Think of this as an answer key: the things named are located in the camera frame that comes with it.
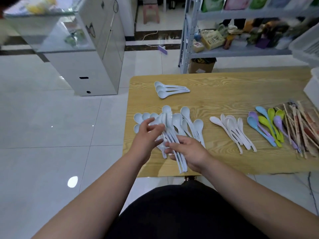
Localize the person's right hand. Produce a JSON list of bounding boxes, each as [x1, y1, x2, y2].
[[164, 135, 213, 173]]

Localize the person's left hand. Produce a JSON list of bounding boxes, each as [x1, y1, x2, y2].
[[130, 118, 165, 163]]

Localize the pale blue spoon bundle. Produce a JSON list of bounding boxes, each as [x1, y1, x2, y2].
[[155, 105, 188, 174]]

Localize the person's right forearm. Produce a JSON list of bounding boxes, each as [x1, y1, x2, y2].
[[199, 157, 319, 239]]

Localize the person's left forearm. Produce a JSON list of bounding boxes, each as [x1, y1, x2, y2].
[[32, 150, 148, 239]]

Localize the pile of loose pale blue spoons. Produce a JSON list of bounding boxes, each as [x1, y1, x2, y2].
[[133, 106, 206, 159]]

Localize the pale blue plastic spoon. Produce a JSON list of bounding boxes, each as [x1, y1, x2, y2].
[[157, 90, 190, 99], [154, 81, 187, 89], [156, 85, 190, 93]]

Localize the white plastic spoon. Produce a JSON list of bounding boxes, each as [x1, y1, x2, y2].
[[229, 122, 247, 147], [237, 118, 257, 153], [220, 114, 240, 145], [209, 116, 244, 155], [225, 115, 251, 150]]

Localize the person's black clothing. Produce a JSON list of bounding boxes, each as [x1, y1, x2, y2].
[[105, 180, 270, 239]]

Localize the brown cardboard box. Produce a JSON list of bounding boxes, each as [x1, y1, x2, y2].
[[188, 58, 217, 74]]

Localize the group of coloured plastic spoons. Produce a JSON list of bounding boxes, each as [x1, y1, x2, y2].
[[247, 106, 301, 153]]

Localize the small yellow packet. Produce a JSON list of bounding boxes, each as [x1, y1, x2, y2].
[[193, 40, 205, 53]]

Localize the white glass display cabinet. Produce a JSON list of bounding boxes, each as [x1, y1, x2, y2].
[[3, 0, 126, 97]]

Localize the grey metal shelving rack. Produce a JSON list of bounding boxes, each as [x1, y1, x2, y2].
[[178, 0, 319, 74]]

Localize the large yellow packet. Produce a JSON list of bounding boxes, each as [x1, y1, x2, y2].
[[200, 30, 226, 50]]

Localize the pink plastic stool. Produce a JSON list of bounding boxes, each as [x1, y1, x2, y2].
[[143, 4, 160, 25]]

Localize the pile of wooden chopsticks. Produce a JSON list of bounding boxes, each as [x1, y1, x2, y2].
[[283, 99, 319, 159]]

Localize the pile of assorted shelf goods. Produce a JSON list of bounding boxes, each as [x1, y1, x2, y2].
[[216, 18, 292, 50]]

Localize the white plastic box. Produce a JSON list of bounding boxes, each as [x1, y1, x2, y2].
[[303, 67, 319, 110]]

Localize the row of coloured packets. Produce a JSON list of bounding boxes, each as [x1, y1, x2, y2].
[[201, 0, 319, 12]]

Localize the white plastic basket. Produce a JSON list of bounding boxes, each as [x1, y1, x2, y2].
[[289, 22, 319, 68]]

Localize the yellow items in cabinet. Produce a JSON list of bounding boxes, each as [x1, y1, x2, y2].
[[24, 0, 57, 15]]

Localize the white power cable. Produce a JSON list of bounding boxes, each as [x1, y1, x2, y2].
[[142, 30, 163, 48]]

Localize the thin black floor cable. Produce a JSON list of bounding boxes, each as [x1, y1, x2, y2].
[[307, 171, 319, 215]]

